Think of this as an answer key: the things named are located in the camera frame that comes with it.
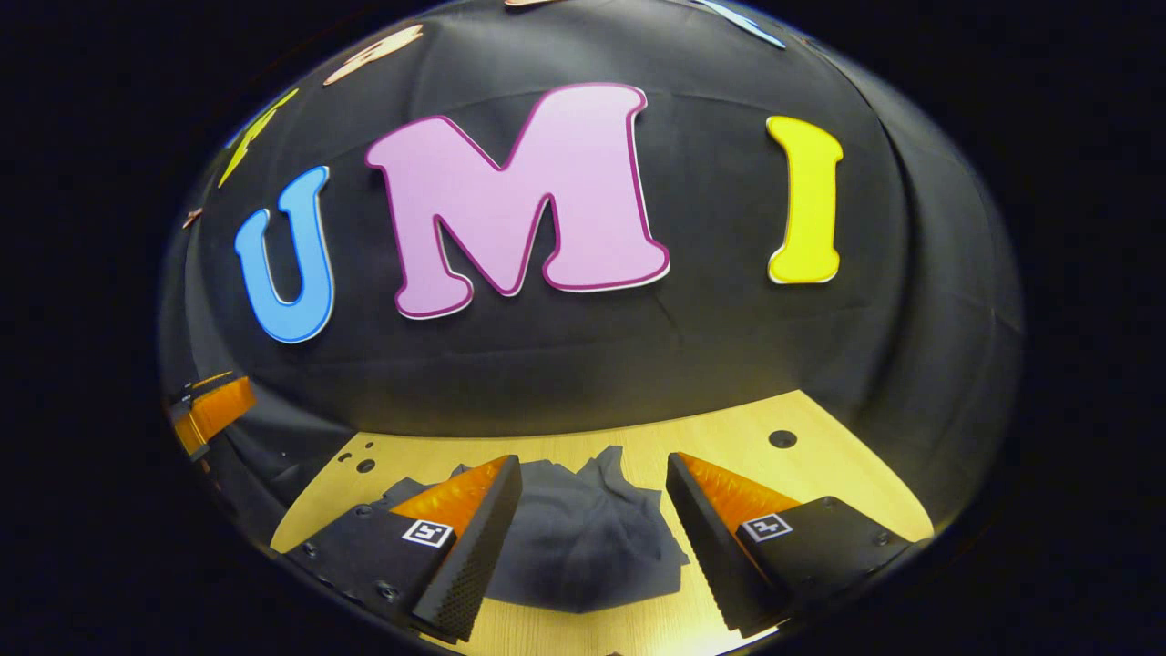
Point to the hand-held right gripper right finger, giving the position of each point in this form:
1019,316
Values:
706,547

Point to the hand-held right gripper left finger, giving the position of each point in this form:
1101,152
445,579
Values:
483,556

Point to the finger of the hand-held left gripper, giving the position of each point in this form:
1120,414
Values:
219,410
187,394

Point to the grey polo shirt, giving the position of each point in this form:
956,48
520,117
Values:
583,547

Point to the red cloth clip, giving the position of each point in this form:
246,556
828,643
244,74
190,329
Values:
191,217

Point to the black backdrop cloth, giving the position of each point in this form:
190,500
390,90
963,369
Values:
583,364

